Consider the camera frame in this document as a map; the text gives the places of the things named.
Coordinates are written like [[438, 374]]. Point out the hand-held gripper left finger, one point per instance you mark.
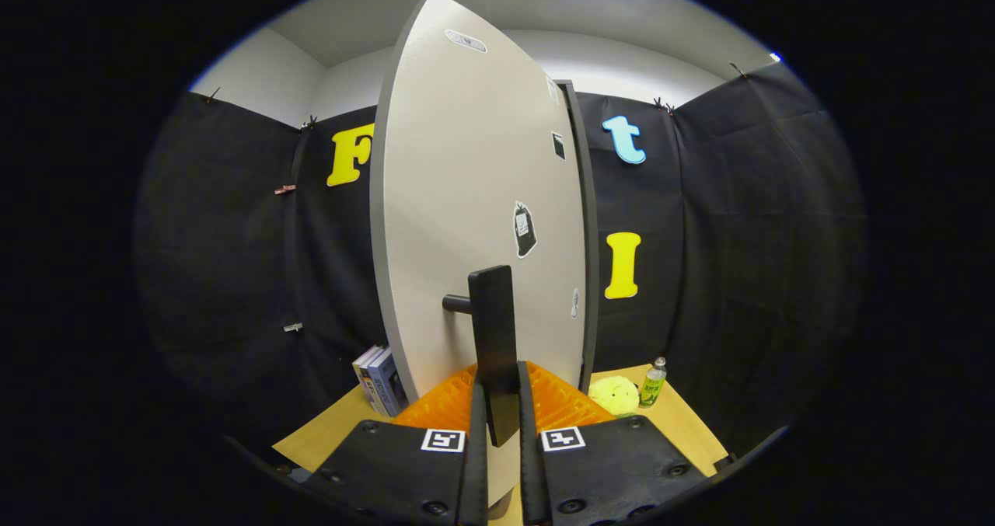
[[477, 464]]

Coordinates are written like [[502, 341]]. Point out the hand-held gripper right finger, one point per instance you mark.
[[530, 472]]

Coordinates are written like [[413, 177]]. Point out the yellow plush toy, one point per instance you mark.
[[612, 395]]

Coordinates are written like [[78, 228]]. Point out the blue book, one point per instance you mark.
[[386, 386]]

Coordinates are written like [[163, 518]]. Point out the green drink bottle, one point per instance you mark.
[[652, 386]]

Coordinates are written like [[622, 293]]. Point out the black backdrop cloth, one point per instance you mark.
[[738, 277]]

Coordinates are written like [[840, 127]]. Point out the black clip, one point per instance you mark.
[[737, 68], [311, 122], [663, 106], [211, 94]]

